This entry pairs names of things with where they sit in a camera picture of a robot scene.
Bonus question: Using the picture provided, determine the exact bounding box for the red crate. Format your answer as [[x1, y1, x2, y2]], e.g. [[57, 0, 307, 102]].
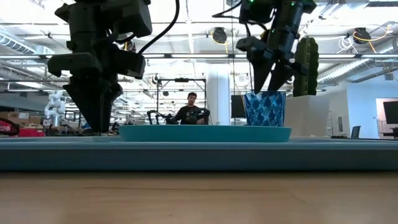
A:
[[17, 127, 46, 138]]

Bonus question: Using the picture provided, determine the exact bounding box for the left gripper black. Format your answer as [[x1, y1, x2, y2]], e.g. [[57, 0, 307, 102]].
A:
[[48, 42, 146, 133]]

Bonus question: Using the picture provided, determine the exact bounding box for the blue round plate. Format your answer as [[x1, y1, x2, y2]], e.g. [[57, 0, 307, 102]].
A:
[[118, 124, 292, 143]]

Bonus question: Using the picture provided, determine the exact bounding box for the black background monitor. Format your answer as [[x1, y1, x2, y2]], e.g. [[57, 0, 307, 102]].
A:
[[231, 95, 247, 119]]

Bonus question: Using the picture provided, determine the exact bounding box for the blue plastic tray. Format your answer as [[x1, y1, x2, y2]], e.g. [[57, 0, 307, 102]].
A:
[[0, 136, 398, 172]]

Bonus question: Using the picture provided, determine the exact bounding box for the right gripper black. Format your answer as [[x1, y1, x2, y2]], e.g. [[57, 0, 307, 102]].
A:
[[236, 29, 309, 93]]

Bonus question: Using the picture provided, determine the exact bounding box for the brown cardboard box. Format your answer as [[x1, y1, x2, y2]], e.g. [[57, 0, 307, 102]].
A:
[[7, 111, 41, 126]]

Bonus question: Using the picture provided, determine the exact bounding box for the blue faceted plastic cup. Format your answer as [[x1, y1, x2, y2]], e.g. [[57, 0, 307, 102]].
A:
[[242, 90, 287, 127]]

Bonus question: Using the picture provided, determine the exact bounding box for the white angular planter pot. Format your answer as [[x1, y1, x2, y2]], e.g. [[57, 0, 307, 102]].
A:
[[284, 95, 330, 138]]

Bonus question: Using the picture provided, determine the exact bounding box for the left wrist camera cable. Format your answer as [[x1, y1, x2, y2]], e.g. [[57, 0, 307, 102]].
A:
[[137, 0, 181, 55]]

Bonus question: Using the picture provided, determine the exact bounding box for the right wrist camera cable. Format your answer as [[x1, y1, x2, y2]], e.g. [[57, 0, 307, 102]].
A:
[[213, 0, 249, 19]]

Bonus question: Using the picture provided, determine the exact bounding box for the person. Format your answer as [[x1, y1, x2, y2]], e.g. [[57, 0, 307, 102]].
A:
[[174, 91, 206, 125]]

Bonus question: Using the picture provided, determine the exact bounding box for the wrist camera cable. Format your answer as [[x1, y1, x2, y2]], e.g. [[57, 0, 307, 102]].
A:
[[137, 0, 181, 55], [213, 0, 249, 19]]

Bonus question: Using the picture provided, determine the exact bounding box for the black background rig frame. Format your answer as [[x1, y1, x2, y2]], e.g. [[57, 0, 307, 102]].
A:
[[156, 77, 208, 125]]

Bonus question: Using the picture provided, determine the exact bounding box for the black hanging cable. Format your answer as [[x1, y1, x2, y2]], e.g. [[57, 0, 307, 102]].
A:
[[230, 0, 236, 96]]

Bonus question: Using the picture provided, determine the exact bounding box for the black wall screen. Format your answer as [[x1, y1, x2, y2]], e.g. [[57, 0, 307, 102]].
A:
[[382, 101, 398, 125]]

